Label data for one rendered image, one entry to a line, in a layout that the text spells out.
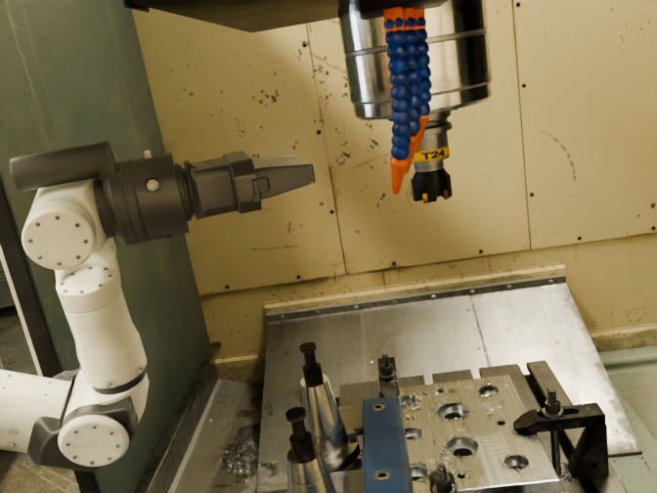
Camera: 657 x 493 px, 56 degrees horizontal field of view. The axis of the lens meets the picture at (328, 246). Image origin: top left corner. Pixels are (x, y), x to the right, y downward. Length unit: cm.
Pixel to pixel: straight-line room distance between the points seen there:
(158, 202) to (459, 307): 132
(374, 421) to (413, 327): 119
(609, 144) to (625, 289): 43
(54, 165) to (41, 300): 50
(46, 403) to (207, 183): 34
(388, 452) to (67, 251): 36
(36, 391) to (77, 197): 27
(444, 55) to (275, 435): 120
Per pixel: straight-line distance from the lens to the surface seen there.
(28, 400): 82
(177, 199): 65
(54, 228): 64
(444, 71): 66
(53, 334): 116
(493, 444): 100
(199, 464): 168
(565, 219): 189
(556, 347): 177
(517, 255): 188
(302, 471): 48
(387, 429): 62
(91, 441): 79
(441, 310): 184
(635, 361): 203
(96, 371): 76
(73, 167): 67
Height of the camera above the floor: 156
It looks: 16 degrees down
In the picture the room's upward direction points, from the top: 10 degrees counter-clockwise
